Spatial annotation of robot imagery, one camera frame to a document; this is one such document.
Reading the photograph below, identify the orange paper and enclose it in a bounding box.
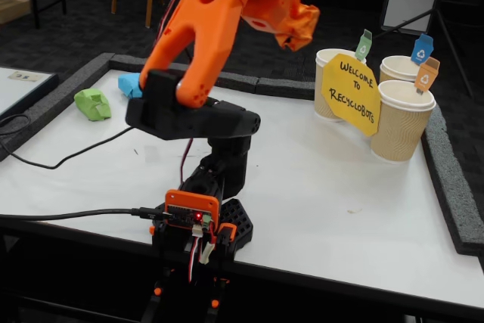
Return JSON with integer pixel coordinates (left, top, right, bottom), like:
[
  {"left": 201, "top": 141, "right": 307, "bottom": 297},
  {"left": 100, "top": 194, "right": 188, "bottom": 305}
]
[{"left": 275, "top": 0, "right": 321, "bottom": 52}]

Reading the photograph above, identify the blue paper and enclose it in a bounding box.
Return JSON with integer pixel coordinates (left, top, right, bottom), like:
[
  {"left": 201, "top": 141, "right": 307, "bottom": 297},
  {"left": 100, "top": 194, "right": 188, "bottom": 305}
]
[{"left": 117, "top": 73, "right": 147, "bottom": 100}]

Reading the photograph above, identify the black robot base clamp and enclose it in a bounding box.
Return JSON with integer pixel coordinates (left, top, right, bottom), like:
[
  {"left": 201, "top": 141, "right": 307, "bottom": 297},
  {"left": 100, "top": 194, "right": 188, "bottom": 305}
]
[{"left": 139, "top": 196, "right": 254, "bottom": 323}]

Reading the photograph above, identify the paper cup with green tag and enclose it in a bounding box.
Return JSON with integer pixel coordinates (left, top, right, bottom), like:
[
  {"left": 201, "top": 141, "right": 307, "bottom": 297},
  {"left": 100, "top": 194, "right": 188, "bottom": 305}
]
[{"left": 315, "top": 48, "right": 368, "bottom": 123}]

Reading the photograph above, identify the yellow handwritten welcome sign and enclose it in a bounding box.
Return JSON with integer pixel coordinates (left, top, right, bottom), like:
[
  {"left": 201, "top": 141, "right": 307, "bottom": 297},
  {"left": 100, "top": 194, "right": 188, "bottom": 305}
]
[{"left": 320, "top": 53, "right": 382, "bottom": 138}]

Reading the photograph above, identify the paper cup with blue tag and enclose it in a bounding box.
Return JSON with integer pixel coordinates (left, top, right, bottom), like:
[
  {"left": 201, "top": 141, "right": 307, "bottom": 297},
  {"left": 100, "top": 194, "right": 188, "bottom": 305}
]
[{"left": 379, "top": 54, "right": 424, "bottom": 84}]

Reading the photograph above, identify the paper cup with orange tag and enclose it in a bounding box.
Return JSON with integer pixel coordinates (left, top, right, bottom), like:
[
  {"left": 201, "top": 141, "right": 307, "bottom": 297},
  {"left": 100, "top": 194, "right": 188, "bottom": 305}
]
[{"left": 370, "top": 79, "right": 437, "bottom": 164}]

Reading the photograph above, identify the orange controller board housing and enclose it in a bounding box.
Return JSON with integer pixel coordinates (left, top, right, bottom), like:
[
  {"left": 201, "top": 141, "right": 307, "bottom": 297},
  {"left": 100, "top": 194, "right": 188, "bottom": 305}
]
[{"left": 164, "top": 189, "right": 221, "bottom": 244}]

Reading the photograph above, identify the green crumpled paper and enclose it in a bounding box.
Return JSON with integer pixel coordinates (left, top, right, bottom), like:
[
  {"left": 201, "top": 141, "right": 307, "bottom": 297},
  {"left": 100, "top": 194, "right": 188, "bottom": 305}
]
[{"left": 73, "top": 88, "right": 113, "bottom": 123}]

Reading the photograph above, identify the small beige label card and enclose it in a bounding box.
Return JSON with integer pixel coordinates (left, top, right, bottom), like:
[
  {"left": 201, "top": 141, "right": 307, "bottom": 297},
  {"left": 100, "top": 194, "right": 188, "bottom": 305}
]
[{"left": 8, "top": 70, "right": 45, "bottom": 83}]

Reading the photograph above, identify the wooden box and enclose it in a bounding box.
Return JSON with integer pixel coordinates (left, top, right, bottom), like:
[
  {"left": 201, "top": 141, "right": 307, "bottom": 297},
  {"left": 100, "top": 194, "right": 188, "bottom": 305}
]
[{"left": 0, "top": 0, "right": 31, "bottom": 25}]

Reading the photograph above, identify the white side table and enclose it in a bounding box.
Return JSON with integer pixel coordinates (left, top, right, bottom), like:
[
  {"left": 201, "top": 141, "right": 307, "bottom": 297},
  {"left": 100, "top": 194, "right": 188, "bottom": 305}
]
[{"left": 0, "top": 67, "right": 61, "bottom": 118}]

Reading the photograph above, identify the red white black servo wire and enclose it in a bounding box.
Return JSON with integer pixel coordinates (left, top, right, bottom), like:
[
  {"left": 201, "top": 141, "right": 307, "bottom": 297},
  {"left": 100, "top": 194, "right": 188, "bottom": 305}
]
[{"left": 154, "top": 0, "right": 197, "bottom": 188}]

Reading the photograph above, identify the controller output wire bundle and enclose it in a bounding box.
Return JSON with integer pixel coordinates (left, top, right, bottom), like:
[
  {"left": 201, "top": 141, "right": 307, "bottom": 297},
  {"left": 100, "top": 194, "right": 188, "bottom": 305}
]
[{"left": 187, "top": 224, "right": 215, "bottom": 284}]

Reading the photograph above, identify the black camera cable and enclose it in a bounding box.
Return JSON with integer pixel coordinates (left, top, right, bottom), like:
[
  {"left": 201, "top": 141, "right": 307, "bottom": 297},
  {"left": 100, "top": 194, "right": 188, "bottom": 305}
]
[{"left": 0, "top": 113, "right": 135, "bottom": 171}]

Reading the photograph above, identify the black usb power cable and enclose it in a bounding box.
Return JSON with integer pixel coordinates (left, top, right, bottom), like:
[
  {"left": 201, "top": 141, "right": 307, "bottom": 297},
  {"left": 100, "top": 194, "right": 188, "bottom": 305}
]
[{"left": 0, "top": 207, "right": 171, "bottom": 222}]

